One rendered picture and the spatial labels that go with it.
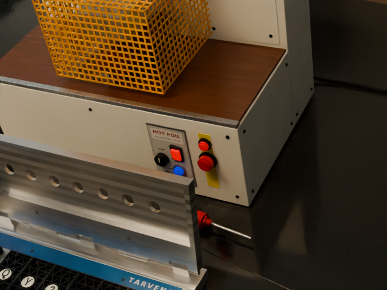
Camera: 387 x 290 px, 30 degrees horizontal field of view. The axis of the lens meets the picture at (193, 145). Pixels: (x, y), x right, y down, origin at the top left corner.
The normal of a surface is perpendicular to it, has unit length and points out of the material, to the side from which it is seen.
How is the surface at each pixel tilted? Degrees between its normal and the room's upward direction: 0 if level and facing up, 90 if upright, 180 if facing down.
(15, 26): 0
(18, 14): 0
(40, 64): 0
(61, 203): 81
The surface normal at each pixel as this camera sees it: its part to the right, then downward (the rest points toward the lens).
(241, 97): -0.15, -0.75
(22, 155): -0.46, 0.51
